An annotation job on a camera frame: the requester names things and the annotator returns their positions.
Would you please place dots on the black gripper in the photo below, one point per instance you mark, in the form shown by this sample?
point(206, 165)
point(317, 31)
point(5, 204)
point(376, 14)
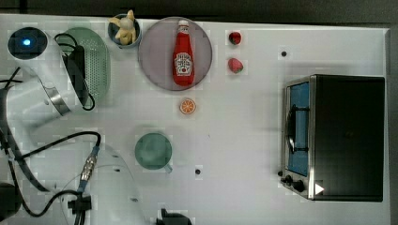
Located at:
point(75, 64)

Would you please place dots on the green oval plastic strainer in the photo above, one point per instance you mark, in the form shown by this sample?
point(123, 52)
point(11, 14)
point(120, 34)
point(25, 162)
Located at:
point(96, 61)

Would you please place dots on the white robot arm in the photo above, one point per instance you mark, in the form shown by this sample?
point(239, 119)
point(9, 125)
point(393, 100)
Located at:
point(89, 178)

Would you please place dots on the blue bowl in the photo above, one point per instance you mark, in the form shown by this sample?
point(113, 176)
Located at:
point(112, 30)

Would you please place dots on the peeled toy banana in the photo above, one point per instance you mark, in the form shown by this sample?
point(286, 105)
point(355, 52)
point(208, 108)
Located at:
point(126, 33)

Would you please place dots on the grey round plate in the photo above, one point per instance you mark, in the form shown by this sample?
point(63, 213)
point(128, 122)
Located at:
point(156, 51)

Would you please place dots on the red ketchup bottle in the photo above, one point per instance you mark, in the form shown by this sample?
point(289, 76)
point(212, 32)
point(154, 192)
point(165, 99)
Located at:
point(183, 67)

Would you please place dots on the green plastic cup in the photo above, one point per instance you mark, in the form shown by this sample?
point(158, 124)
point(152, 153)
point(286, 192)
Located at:
point(153, 151)

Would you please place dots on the orange slice toy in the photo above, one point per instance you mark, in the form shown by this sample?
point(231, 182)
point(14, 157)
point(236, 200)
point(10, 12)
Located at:
point(187, 106)

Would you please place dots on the pink toy strawberry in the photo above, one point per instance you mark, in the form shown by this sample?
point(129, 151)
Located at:
point(235, 65)

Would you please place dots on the dark red toy strawberry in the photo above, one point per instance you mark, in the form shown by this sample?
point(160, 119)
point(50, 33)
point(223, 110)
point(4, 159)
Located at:
point(235, 38)

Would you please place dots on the black toaster oven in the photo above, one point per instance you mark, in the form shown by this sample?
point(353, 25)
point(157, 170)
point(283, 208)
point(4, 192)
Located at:
point(334, 138)

